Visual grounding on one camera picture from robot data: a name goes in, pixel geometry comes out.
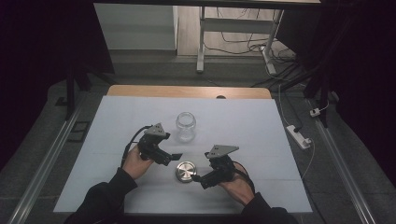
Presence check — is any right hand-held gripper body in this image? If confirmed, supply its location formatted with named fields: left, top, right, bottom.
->
left=204, top=144, right=240, bottom=184

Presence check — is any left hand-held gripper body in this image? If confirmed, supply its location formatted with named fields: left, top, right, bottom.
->
left=136, top=122, right=172, bottom=166

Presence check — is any round metal jar lid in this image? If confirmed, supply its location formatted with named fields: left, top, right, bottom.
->
left=175, top=160, right=198, bottom=184

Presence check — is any clear glass jar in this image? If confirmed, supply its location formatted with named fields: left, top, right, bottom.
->
left=175, top=111, right=197, bottom=145

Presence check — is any person's left hand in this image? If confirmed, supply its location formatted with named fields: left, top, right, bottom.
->
left=121, top=144, right=155, bottom=181

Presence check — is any person's right hand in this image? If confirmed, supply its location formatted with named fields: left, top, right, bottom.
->
left=217, top=161, right=256, bottom=206

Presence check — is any white table mat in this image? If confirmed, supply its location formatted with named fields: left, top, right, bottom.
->
left=53, top=95, right=314, bottom=217

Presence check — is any wooden table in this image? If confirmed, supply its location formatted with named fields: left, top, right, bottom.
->
left=106, top=84, right=273, bottom=100

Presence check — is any white power strip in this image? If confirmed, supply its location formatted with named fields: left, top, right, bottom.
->
left=286, top=124, right=313, bottom=150

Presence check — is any black metal stand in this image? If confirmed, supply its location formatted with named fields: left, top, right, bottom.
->
left=251, top=60, right=332, bottom=129
left=55, top=57, right=117, bottom=121

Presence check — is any white cabinet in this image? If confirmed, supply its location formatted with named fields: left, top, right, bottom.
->
left=93, top=3, right=178, bottom=51

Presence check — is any black curtain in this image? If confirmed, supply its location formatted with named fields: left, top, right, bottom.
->
left=276, top=0, right=396, bottom=189
left=0, top=0, right=115, bottom=172

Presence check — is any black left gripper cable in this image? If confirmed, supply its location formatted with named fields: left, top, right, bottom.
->
left=120, top=124, right=151, bottom=169

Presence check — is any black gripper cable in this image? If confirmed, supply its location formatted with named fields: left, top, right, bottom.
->
left=120, top=124, right=151, bottom=169
left=233, top=160, right=257, bottom=195

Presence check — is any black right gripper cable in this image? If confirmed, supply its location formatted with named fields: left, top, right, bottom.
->
left=233, top=160, right=257, bottom=195

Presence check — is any black rectangular floor frame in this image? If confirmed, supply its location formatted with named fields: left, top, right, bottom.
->
left=67, top=120, right=92, bottom=144

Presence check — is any thin white cable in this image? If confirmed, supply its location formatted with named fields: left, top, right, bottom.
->
left=300, top=139, right=317, bottom=181

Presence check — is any black power cable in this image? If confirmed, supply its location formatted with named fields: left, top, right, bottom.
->
left=280, top=89, right=304, bottom=133

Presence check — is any aluminium floor rail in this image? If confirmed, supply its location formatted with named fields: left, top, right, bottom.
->
left=7, top=92, right=89, bottom=224
left=305, top=98, right=376, bottom=224

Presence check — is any tangle of floor cables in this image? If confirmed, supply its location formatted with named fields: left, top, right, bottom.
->
left=204, top=7, right=297, bottom=64

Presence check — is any white desk frame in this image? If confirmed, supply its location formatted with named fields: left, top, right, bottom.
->
left=195, top=6, right=285, bottom=76

